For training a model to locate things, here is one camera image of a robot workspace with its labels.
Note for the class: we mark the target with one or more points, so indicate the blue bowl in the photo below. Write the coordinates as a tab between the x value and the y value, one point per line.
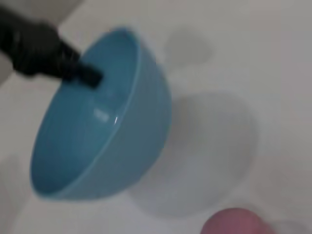
92	136

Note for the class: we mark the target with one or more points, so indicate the pink peach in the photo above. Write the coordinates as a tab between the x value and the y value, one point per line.
234	221

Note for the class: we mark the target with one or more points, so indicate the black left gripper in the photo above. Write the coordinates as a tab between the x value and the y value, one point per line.
36	51

